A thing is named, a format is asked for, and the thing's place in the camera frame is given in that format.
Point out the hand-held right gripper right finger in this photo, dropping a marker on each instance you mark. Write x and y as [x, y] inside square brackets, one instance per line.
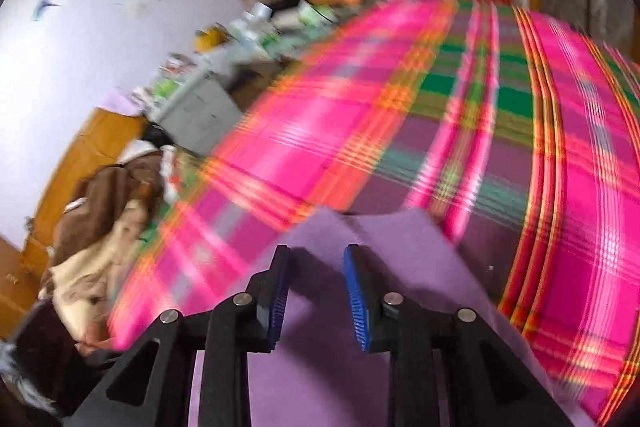
[356, 302]

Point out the green tissue box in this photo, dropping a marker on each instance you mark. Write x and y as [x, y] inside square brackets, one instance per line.
[316, 13]

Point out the brown clothes pile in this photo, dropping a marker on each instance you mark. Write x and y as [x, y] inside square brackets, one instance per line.
[105, 217]

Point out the lilac towel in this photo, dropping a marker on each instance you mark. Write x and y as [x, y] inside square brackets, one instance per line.
[122, 102]

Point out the yellow bag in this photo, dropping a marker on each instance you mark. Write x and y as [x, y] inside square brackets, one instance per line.
[210, 39]

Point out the pink green plaid bed sheet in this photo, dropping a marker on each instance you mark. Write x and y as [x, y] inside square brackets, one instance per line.
[350, 117]

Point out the white drawer cabinet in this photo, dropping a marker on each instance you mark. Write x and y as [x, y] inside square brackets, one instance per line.
[200, 112]

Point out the orange wooden headboard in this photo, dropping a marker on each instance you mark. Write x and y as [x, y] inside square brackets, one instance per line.
[70, 167]

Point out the green white carton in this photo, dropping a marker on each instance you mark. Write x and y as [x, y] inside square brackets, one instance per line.
[262, 37]

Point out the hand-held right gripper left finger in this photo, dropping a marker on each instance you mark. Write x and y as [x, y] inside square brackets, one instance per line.
[279, 307]

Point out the purple fleece cloth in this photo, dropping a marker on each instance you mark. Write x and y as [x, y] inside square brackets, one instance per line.
[325, 387]

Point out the black pouch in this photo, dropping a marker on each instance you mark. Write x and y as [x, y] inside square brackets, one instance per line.
[282, 3]

